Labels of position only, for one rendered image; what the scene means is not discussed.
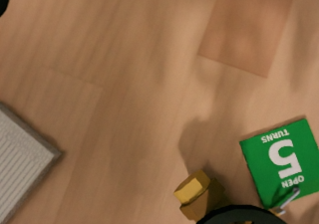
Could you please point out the green tag with chain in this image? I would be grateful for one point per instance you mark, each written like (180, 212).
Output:
(280, 159)

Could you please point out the dark grey pipe with metal clamp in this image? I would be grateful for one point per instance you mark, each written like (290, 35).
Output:
(203, 201)

